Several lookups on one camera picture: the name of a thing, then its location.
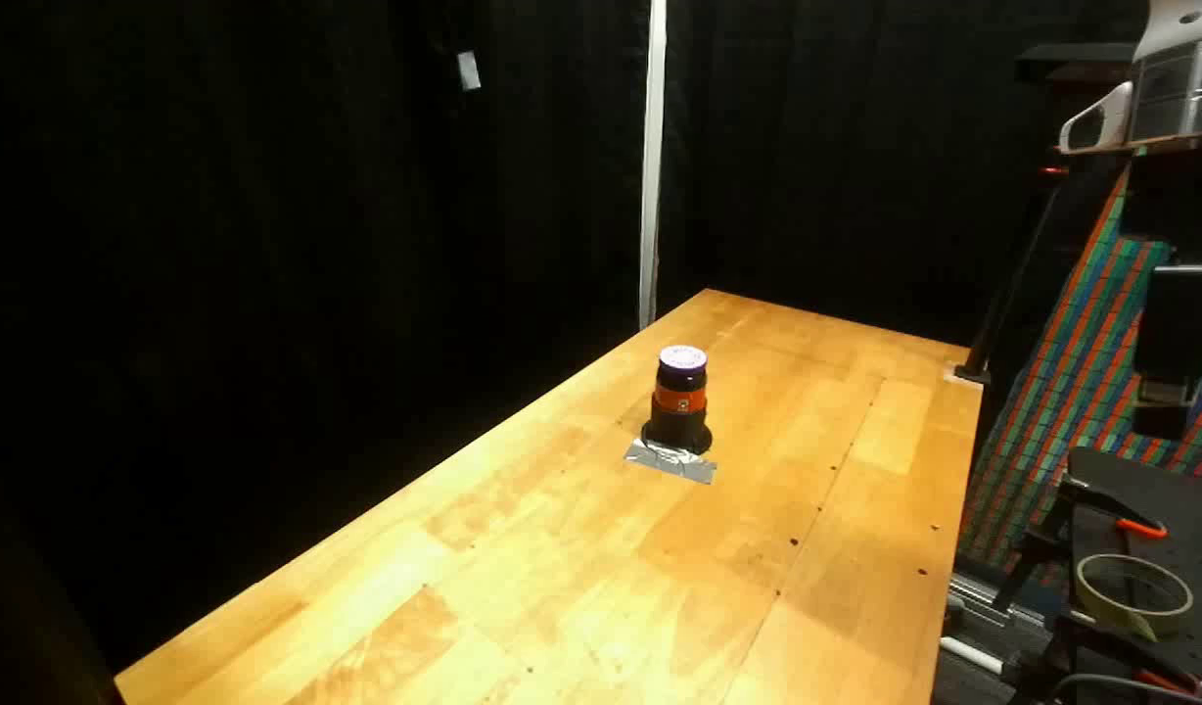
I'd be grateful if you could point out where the white vertical pole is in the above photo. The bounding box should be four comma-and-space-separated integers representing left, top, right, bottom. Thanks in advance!
637, 0, 670, 328

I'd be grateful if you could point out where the black camera stand pole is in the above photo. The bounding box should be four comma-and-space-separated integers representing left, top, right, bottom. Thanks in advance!
954, 155, 1072, 383

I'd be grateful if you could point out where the roll of masking tape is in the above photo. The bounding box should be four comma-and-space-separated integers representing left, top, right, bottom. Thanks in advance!
1072, 552, 1197, 642

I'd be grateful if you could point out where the white grey plastic device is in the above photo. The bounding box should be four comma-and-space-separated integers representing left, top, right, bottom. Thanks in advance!
1058, 0, 1202, 155

